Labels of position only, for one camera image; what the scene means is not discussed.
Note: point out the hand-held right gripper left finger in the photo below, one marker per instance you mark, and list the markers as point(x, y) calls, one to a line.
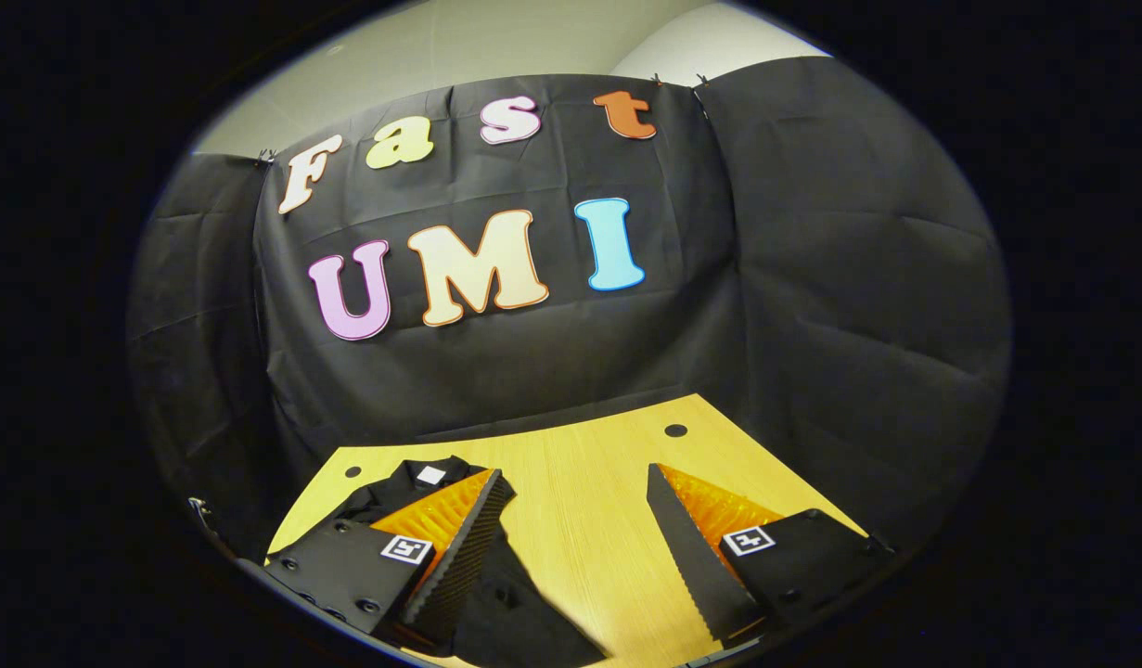
point(468, 557)

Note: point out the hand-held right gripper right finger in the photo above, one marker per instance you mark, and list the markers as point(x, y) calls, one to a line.
point(691, 557)

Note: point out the black button shirt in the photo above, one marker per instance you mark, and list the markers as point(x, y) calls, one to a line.
point(524, 612)

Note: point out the black backdrop cloth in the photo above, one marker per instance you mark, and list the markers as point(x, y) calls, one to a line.
point(812, 278)

